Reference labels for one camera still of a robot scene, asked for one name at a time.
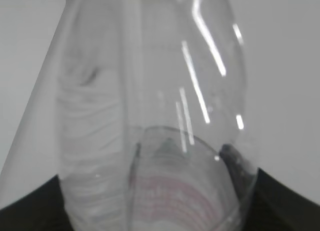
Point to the clear water bottle red label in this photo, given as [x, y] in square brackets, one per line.
[150, 125]

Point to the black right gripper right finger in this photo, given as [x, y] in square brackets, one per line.
[268, 204]

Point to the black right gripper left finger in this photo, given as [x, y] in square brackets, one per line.
[40, 210]

